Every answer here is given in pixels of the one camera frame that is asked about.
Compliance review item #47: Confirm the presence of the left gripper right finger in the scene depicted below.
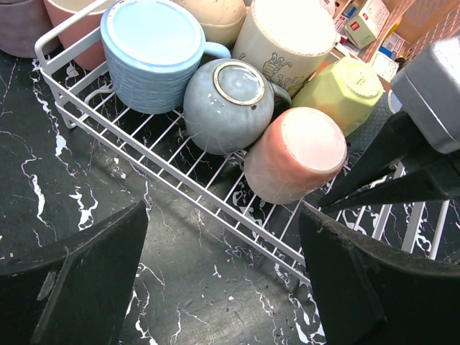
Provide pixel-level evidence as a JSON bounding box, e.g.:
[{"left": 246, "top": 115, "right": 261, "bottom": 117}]
[{"left": 298, "top": 206, "right": 459, "bottom": 344}]

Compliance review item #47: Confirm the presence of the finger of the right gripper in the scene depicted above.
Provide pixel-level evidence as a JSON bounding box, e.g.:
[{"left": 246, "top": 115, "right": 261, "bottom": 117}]
[
  {"left": 323, "top": 157, "right": 459, "bottom": 211},
  {"left": 318, "top": 111, "right": 430, "bottom": 207}
]

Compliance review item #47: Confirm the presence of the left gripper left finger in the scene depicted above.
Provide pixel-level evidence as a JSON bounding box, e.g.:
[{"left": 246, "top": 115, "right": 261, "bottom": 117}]
[{"left": 1, "top": 201, "right": 148, "bottom": 344}]

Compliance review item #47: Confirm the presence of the small grey-blue cup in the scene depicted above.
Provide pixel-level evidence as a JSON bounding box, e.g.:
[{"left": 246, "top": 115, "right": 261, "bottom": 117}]
[{"left": 344, "top": 89, "right": 403, "bottom": 162}]

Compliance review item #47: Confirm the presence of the yellow-green mug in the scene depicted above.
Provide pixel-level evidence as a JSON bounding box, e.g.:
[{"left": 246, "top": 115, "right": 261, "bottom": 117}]
[{"left": 292, "top": 57, "right": 384, "bottom": 137}]

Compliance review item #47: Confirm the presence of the grey mug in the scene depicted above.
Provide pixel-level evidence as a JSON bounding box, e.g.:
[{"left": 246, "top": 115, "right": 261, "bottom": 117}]
[{"left": 183, "top": 58, "right": 292, "bottom": 155}]

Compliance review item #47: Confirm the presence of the beige round mug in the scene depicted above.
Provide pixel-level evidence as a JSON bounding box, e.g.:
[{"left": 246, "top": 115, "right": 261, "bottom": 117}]
[{"left": 174, "top": 0, "right": 248, "bottom": 48}]

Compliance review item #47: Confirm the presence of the pink mug white inside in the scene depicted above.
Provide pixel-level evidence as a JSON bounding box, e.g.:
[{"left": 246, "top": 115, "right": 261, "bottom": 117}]
[{"left": 44, "top": 0, "right": 114, "bottom": 70}]

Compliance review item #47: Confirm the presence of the light blue mug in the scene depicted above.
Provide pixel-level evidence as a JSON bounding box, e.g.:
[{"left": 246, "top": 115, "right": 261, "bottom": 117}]
[{"left": 100, "top": 1, "right": 231, "bottom": 114}]

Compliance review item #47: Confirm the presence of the purple mug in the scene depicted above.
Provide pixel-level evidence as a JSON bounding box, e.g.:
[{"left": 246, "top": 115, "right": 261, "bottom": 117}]
[{"left": 0, "top": 0, "right": 53, "bottom": 58}]

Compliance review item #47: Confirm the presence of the peach desk organizer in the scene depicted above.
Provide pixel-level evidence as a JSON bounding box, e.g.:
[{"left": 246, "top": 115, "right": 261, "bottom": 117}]
[{"left": 316, "top": 0, "right": 460, "bottom": 94}]

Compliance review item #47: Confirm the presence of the white wire dish rack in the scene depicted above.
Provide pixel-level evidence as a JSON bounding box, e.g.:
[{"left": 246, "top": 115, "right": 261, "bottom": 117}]
[{"left": 34, "top": 0, "right": 452, "bottom": 285}]

